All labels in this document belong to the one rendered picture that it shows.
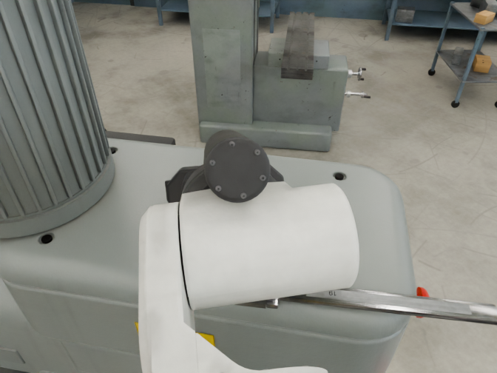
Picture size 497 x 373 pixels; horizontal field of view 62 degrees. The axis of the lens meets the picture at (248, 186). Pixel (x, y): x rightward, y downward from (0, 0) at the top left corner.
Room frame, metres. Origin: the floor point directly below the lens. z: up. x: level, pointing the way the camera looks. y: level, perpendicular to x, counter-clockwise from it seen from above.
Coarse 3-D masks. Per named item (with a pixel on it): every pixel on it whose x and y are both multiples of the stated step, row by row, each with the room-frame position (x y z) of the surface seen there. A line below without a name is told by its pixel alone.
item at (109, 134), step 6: (108, 132) 0.78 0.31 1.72; (114, 132) 0.78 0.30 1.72; (120, 132) 0.78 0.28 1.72; (120, 138) 0.76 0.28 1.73; (126, 138) 0.76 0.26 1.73; (132, 138) 0.76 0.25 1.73; (138, 138) 0.76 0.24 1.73; (144, 138) 0.76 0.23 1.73; (150, 138) 0.76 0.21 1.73; (156, 138) 0.76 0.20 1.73; (162, 138) 0.76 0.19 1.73; (168, 138) 0.76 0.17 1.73; (174, 138) 0.76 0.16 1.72; (174, 144) 0.75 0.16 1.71
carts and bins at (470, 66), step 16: (480, 0) 4.49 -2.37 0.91; (448, 16) 4.66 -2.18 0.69; (464, 16) 4.28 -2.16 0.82; (480, 16) 4.05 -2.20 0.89; (496, 16) 4.21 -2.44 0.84; (480, 32) 3.90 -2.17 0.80; (480, 48) 4.66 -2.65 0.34; (432, 64) 4.68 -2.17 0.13; (448, 64) 4.29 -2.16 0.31; (464, 64) 4.28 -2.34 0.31; (480, 64) 4.10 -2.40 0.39; (464, 80) 3.90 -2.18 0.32; (480, 80) 3.92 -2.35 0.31; (496, 80) 3.92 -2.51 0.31
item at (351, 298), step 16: (240, 304) 0.23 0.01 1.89; (256, 304) 0.23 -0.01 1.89; (272, 304) 0.23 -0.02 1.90; (320, 304) 0.23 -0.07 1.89; (336, 304) 0.23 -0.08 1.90; (352, 304) 0.23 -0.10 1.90; (368, 304) 0.23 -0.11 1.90; (384, 304) 0.23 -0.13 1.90; (400, 304) 0.23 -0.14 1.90; (416, 304) 0.23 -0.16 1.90; (432, 304) 0.23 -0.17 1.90; (448, 304) 0.23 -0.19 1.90; (464, 304) 0.23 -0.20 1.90; (480, 304) 0.23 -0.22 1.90; (464, 320) 0.21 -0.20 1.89; (480, 320) 0.21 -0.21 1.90; (496, 320) 0.21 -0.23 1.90
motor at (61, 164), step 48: (0, 0) 0.35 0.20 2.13; (48, 0) 0.39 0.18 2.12; (0, 48) 0.34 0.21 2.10; (48, 48) 0.38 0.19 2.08; (0, 96) 0.33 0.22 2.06; (48, 96) 0.36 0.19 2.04; (0, 144) 0.33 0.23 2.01; (48, 144) 0.35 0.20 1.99; (96, 144) 0.41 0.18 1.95; (0, 192) 0.32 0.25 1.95; (48, 192) 0.34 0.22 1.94; (96, 192) 0.37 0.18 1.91
